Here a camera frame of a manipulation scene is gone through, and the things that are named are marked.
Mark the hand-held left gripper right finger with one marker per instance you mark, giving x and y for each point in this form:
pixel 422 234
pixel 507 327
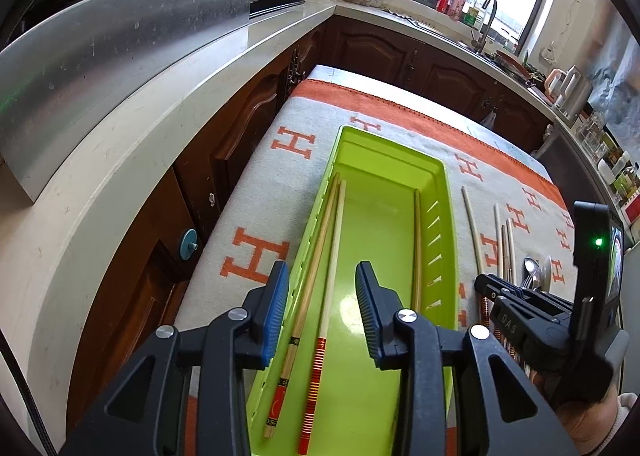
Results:
pixel 371 321

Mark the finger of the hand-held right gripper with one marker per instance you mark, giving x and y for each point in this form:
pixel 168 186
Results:
pixel 520 331
pixel 500 288

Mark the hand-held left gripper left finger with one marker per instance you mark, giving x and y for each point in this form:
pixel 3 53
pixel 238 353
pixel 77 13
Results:
pixel 274 321

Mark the pale wooden chopstick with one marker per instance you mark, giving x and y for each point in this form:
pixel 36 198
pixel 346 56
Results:
pixel 471 231
pixel 505 256
pixel 498 241

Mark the chopstick with red black end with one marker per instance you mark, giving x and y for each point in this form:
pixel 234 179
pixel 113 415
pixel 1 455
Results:
pixel 309 286

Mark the chopstick with red striped end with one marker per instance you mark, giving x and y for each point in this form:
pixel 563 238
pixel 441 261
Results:
pixel 327 286

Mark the green plastic utensil tray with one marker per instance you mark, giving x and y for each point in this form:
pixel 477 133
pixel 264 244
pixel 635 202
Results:
pixel 372 216

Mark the person's right hand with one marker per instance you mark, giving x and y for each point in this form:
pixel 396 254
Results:
pixel 590 423

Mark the long steel spoon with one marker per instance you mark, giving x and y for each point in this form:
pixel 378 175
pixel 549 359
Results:
pixel 530 270

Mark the brown wooden chopstick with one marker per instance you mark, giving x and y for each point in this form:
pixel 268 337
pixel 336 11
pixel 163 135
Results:
pixel 511 248

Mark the plain bamboo chopstick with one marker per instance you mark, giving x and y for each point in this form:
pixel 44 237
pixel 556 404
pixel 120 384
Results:
pixel 416 256

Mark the blue round knob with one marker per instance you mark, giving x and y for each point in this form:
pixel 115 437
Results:
pixel 189 242

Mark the orange grey printed blanket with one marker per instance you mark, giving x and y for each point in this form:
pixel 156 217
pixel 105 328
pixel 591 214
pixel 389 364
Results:
pixel 260 196

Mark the clear hanging plastic bag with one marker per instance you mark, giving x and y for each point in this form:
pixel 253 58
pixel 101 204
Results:
pixel 490 118

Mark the row of seasoning jars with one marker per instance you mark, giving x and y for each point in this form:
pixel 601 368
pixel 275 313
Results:
pixel 605 150

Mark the steel electric kettle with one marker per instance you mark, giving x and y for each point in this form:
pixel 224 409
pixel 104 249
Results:
pixel 575 93

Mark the white kitchen countertop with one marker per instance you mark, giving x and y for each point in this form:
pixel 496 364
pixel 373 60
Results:
pixel 150 135

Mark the reddish pan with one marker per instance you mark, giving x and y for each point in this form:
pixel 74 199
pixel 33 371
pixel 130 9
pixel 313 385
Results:
pixel 510 63

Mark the steel kitchen faucet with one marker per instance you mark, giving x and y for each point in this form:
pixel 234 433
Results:
pixel 487 20

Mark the brown wooden kitchen cabinets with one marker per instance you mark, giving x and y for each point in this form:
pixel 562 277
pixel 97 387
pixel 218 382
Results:
pixel 375 50

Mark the green white bottle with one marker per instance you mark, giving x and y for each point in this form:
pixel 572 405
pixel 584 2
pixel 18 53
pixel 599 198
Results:
pixel 472 13

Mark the pink bottle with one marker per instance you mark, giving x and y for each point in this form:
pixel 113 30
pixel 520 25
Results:
pixel 457 3

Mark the steel splash guard plate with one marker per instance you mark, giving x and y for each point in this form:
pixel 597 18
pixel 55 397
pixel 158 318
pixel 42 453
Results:
pixel 100 65

